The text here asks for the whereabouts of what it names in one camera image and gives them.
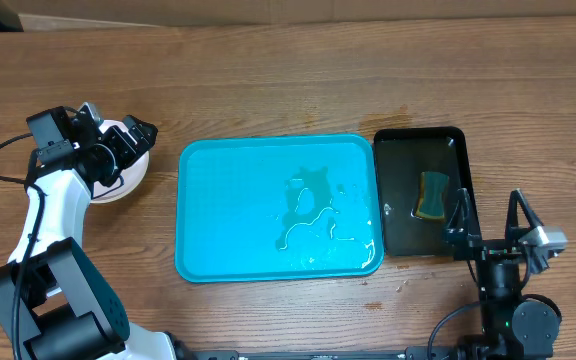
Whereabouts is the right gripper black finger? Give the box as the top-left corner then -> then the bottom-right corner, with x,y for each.
505,188 -> 545,241
444,188 -> 481,238

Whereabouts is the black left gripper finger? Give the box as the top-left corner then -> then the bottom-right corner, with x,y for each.
122,115 -> 158,150
101,125 -> 138,169

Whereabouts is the yellow green sponge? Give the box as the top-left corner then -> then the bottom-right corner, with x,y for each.
413,171 -> 450,221

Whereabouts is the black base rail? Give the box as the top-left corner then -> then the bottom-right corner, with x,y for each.
173,341 -> 467,360

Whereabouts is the black water tray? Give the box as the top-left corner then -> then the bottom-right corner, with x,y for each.
374,126 -> 474,257

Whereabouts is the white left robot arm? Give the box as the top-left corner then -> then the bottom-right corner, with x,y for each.
0,103 -> 184,360

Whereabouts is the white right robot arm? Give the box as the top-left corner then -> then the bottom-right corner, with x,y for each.
426,188 -> 568,359

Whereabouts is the teal plastic tray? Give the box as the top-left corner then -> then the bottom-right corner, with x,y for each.
174,134 -> 385,283

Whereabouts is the white plate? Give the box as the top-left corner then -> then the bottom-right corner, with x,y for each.
87,120 -> 150,203

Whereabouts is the brown cardboard backboard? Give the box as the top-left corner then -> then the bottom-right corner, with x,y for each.
4,0 -> 576,26

